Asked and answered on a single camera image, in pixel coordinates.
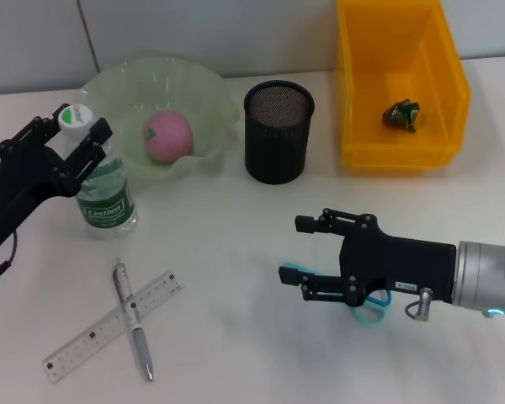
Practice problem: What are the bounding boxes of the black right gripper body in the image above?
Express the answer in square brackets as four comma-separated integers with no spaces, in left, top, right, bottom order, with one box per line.
[338,214,459,307]

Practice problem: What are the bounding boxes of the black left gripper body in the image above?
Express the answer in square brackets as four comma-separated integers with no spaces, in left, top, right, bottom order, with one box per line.
[0,141,80,250]

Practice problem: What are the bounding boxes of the pink toy peach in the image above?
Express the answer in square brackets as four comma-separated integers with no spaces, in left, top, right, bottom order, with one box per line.
[142,109,194,163]

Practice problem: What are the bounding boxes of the clear green-label water bottle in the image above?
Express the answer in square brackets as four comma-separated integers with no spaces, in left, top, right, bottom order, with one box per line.
[56,104,139,241]

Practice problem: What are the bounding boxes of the green plastic wrapper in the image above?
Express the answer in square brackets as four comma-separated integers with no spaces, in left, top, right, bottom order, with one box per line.
[381,97,422,134]

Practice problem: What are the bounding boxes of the blue safety scissors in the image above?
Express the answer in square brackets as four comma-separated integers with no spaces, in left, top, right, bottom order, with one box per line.
[279,263,392,325]

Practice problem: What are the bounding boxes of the black mesh pen holder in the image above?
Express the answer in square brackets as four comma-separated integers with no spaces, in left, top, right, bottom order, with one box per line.
[242,80,316,185]

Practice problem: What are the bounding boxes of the pale green wavy fruit plate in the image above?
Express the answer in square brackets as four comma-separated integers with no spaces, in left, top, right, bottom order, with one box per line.
[78,52,241,186]

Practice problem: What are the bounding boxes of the silver ballpoint pen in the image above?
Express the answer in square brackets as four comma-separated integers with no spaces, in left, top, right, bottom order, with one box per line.
[112,257,156,383]

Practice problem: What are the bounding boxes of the clear plastic ruler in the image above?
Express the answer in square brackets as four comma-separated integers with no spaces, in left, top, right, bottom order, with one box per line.
[43,270,184,383]

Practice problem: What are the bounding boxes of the yellow plastic bin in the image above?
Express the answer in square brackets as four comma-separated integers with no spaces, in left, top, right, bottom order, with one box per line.
[335,0,472,169]

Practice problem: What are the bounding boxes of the right gripper cable with connector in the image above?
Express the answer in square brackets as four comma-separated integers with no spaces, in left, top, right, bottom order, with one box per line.
[405,287,434,322]

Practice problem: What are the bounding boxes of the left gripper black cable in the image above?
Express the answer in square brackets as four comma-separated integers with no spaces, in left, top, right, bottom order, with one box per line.
[0,229,19,298]

